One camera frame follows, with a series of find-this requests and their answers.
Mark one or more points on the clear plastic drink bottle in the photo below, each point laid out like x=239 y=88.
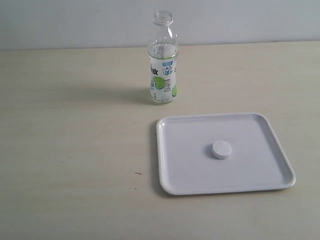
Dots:
x=163 y=56

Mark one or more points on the white bottle cap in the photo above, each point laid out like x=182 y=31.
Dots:
x=221 y=149

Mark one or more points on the white plastic tray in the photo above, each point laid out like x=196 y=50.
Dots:
x=186 y=165

